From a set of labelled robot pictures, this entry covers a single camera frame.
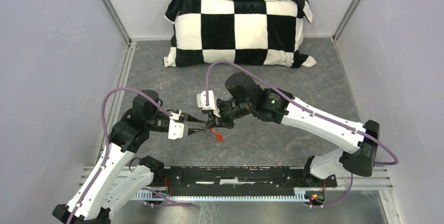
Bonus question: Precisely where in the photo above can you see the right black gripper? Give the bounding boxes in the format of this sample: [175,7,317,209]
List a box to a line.
[206,99,253,130]

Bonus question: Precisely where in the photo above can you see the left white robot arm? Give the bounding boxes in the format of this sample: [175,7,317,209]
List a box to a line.
[52,87,202,223]

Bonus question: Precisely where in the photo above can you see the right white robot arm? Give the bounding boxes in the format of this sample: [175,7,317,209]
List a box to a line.
[196,72,380,186]

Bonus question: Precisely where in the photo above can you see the black and white checkered pillow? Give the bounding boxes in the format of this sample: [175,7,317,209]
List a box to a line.
[163,0,317,68]

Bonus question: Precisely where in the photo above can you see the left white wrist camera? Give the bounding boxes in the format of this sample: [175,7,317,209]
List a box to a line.
[168,110,189,140]

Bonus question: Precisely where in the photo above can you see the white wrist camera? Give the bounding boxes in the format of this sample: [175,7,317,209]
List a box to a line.
[168,110,189,140]
[196,90,220,117]

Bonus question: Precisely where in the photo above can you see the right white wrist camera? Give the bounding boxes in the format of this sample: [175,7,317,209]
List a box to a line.
[196,90,220,117]

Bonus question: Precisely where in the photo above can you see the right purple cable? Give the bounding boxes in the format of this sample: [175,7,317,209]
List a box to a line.
[206,61,399,209]

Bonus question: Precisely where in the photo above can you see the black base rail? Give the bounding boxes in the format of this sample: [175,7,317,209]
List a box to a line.
[150,166,338,197]

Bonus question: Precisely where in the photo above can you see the white toothed cable duct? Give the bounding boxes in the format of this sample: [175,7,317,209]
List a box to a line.
[156,189,325,204]

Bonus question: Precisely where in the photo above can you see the left aluminium corner post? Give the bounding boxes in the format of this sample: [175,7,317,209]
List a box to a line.
[101,0,132,45]

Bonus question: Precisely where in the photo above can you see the aluminium corner post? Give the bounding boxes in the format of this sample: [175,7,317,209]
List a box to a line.
[332,0,362,44]
[101,0,132,45]

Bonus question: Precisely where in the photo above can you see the right aluminium corner post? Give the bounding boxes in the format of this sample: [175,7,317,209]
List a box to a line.
[332,0,362,44]

